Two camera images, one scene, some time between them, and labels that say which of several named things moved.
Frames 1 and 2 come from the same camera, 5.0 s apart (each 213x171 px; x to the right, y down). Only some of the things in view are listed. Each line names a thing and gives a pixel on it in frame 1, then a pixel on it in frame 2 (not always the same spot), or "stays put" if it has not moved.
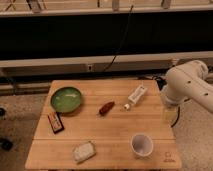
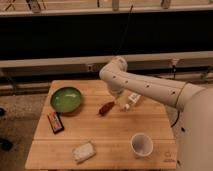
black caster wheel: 6,144 stays put
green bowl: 65,99 stays put
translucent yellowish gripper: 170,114 → 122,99
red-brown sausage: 106,108 stays put
